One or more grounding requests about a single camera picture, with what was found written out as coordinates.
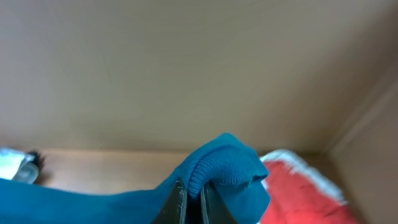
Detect light blue folded jeans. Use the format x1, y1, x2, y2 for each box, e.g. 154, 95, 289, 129
1, 147, 40, 184

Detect blue t-shirt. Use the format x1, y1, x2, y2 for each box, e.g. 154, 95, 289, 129
1, 134, 270, 224

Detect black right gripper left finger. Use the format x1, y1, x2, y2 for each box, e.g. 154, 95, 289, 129
151, 179, 188, 224

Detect red garment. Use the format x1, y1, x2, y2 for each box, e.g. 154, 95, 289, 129
259, 160, 358, 224

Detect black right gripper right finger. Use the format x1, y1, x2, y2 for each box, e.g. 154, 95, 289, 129
200, 182, 238, 224

